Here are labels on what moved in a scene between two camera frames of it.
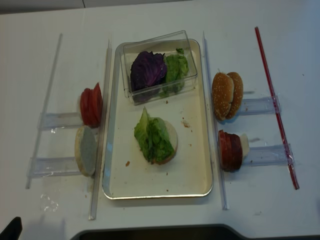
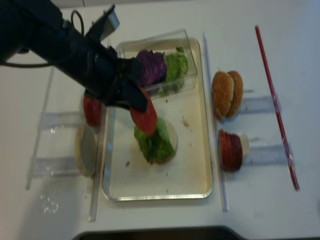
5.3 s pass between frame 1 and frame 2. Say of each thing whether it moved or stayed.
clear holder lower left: stayed
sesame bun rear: stayed
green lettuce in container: stayed
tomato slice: moved
